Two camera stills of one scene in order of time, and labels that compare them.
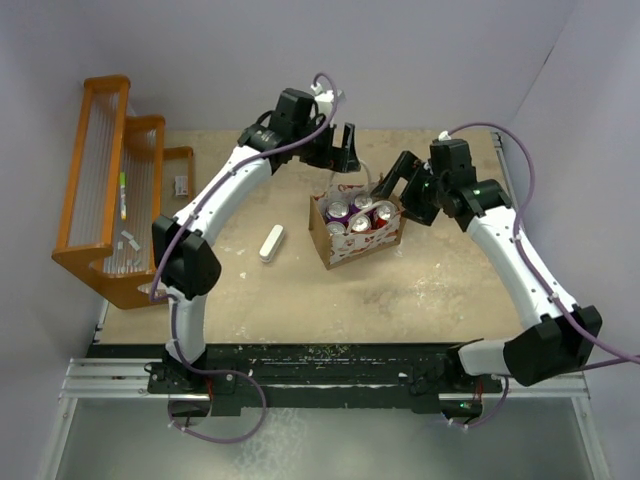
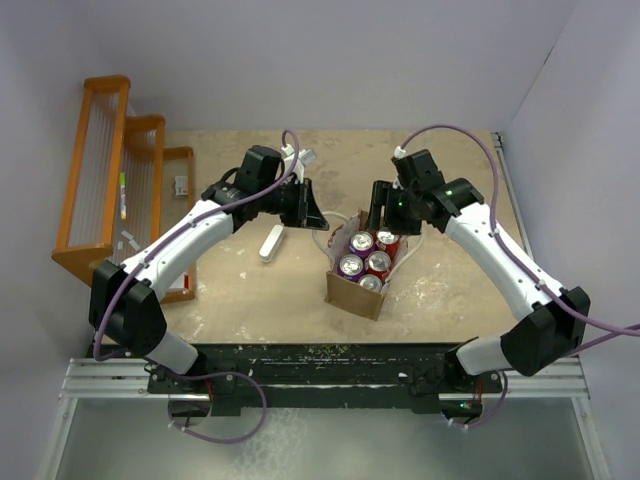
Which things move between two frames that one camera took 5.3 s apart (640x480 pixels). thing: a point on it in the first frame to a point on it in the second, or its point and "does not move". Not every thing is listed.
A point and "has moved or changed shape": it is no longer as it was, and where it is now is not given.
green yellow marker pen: (123, 201) does not move
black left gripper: (341, 159) to (306, 211)
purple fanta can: (337, 210) to (350, 266)
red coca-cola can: (383, 214) has moved or changed shape
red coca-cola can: (361, 223) to (378, 263)
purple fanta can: (361, 202) to (361, 243)
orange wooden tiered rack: (119, 180) does not move
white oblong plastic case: (271, 243) does not move
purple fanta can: (335, 228) to (371, 281)
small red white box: (181, 186) does not move
